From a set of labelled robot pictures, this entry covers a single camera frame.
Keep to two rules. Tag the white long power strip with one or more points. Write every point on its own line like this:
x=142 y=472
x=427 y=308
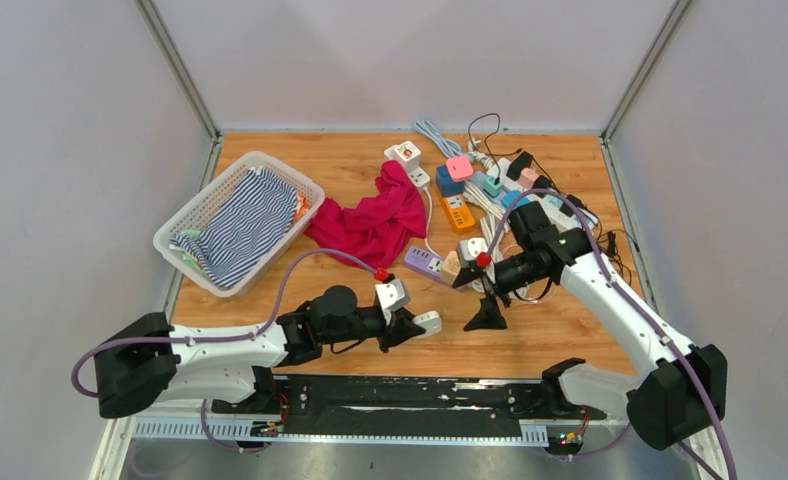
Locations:
x=495 y=178

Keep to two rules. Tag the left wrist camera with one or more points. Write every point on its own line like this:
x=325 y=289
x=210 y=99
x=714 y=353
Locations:
x=391 y=296

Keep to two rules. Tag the blue cube adapter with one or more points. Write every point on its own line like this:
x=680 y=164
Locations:
x=446 y=185

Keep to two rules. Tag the white plastic basket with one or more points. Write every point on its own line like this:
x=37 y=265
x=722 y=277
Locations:
x=197 y=212

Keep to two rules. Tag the blue striped cloth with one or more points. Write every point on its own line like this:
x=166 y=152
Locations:
x=255 y=217

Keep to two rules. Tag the purple USB power strip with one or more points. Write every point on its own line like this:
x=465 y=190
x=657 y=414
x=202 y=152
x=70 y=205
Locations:
x=423 y=262

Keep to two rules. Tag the cyan square plug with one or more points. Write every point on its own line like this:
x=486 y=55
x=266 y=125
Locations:
x=508 y=199

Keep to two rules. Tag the orange power strip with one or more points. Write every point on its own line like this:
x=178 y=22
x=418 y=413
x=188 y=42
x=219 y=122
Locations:
x=458 y=214

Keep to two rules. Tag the magenta cloth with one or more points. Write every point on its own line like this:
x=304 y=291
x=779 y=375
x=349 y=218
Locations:
x=378 y=228

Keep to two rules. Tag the white USB charger plug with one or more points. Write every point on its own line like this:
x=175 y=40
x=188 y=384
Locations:
x=430 y=322

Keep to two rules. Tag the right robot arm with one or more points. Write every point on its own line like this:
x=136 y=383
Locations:
x=678 y=388

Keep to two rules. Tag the beige dragon cube adapter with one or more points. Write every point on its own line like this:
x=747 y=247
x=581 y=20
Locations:
x=450 y=268

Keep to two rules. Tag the white travel adapter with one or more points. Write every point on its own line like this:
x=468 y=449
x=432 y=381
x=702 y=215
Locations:
x=419 y=178

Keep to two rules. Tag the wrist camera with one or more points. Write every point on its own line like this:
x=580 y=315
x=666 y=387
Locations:
x=391 y=296
x=473 y=253

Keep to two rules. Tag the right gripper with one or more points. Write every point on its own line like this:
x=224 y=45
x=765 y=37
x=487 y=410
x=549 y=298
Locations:
x=487 y=316

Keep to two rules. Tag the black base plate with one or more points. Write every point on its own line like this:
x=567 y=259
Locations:
x=418 y=406

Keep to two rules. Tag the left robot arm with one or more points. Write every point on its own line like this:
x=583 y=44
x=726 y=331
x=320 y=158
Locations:
x=151 y=361

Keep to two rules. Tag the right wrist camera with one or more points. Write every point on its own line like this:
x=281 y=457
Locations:
x=473 y=253

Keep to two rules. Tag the pink square plug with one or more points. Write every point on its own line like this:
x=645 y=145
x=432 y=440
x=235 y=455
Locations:
x=459 y=168

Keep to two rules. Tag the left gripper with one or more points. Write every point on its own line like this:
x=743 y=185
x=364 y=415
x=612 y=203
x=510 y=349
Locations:
x=400 y=328

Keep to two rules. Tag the white cube socket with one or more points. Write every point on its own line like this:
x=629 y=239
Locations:
x=406 y=153

